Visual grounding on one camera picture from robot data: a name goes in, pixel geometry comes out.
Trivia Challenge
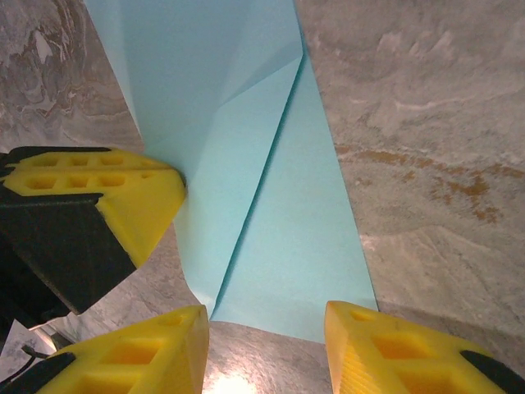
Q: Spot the light blue paper sheet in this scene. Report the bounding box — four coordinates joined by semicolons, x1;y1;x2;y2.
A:
84;0;379;345

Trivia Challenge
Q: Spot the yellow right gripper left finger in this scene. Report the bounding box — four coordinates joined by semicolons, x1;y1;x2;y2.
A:
0;305;211;394

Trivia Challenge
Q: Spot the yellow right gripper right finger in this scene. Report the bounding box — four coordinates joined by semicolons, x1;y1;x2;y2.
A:
323;300;514;394

